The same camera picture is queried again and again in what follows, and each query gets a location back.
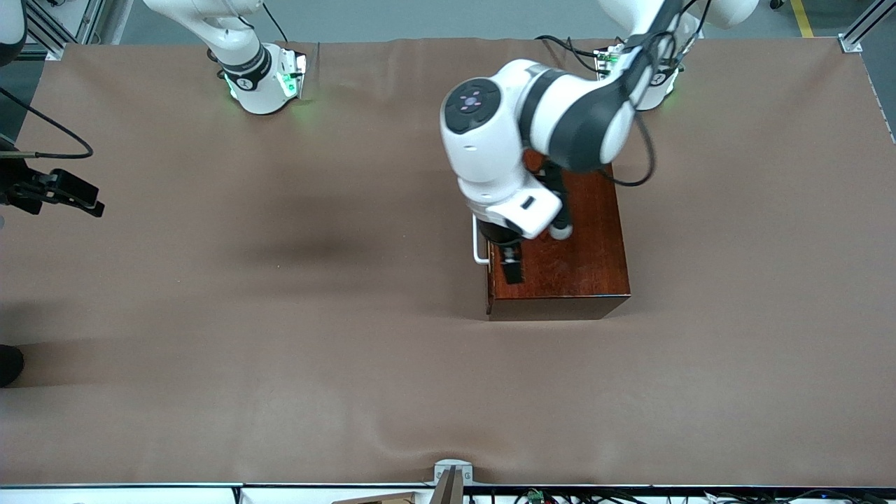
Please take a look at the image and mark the white drawer handle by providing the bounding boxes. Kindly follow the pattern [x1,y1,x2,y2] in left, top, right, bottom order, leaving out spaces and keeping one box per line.
[472,213,491,265]

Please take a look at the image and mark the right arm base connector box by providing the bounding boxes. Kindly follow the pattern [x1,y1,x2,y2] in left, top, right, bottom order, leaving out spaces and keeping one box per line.
[276,48,309,100]

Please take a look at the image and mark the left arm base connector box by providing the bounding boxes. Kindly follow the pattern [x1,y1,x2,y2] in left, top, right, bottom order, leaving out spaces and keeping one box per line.
[594,43,625,78]

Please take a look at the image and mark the dark red wooden cabinet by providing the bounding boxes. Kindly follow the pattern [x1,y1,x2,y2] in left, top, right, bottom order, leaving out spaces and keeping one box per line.
[486,148,631,321]

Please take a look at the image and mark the brown table cover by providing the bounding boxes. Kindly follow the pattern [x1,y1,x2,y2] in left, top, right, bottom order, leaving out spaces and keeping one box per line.
[0,36,896,487]

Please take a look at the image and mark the grey metal table clamp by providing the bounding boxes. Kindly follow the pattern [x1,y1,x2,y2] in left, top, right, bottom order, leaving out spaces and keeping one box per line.
[427,458,474,504]

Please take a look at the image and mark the light wooden board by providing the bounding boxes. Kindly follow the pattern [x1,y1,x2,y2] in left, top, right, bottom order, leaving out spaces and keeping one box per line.
[331,491,421,504]

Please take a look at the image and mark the yellow floor tape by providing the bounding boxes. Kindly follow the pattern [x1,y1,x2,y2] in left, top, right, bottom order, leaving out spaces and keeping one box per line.
[790,0,814,38]

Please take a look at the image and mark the single aluminium profile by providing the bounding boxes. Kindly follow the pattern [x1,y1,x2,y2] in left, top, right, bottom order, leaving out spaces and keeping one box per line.
[839,0,884,54]

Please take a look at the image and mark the aluminium frame with diagonal struts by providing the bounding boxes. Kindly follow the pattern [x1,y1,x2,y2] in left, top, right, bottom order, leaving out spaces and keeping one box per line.
[21,0,106,60]

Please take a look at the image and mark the black left arm base cable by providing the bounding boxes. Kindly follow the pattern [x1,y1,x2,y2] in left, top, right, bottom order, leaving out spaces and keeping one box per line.
[535,34,610,74]

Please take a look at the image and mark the black arm base cable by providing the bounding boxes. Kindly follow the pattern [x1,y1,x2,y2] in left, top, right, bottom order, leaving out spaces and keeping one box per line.
[262,0,292,44]
[535,34,610,74]

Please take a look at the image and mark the black right arm base cable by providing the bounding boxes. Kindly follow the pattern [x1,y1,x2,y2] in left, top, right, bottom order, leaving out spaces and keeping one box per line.
[262,0,292,44]

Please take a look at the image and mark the white table edge rail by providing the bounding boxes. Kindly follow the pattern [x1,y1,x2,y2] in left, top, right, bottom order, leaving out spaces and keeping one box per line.
[0,483,896,504]

